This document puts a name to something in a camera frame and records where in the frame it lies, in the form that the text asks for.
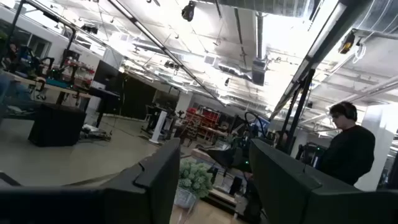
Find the wooden workbench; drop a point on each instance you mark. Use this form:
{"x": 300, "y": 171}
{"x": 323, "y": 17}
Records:
{"x": 56, "y": 87}

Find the person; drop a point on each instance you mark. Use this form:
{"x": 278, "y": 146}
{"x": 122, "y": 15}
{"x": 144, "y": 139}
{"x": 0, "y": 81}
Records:
{"x": 348, "y": 152}

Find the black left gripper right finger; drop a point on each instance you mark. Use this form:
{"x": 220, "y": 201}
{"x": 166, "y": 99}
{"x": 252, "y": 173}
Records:
{"x": 280, "y": 186}

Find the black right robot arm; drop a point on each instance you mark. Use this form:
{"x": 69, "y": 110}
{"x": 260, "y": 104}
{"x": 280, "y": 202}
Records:
{"x": 231, "y": 157}

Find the yellow black hanging device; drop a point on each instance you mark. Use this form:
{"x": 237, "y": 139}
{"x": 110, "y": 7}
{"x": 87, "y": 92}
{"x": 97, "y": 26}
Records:
{"x": 346, "y": 45}

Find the white tower fan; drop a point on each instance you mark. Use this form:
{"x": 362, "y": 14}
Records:
{"x": 158, "y": 126}

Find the green artificial plant in pot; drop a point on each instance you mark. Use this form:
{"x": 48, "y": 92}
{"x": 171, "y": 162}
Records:
{"x": 194, "y": 177}

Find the black overhead camera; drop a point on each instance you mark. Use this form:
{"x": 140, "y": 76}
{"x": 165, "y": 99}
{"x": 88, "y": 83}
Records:
{"x": 188, "y": 12}

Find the black computer monitor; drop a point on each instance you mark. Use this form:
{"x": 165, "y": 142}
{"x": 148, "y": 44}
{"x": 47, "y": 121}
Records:
{"x": 105, "y": 74}

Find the red shelving unit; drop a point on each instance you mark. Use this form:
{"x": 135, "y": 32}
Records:
{"x": 211, "y": 116}

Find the silver ventilation duct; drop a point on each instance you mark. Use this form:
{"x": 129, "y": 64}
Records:
{"x": 379, "y": 15}

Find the black cube speaker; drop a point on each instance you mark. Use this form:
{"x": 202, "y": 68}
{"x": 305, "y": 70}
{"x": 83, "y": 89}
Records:
{"x": 56, "y": 124}

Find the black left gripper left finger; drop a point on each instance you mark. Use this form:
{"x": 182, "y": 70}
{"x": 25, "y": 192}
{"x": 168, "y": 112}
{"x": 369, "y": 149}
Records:
{"x": 155, "y": 186}

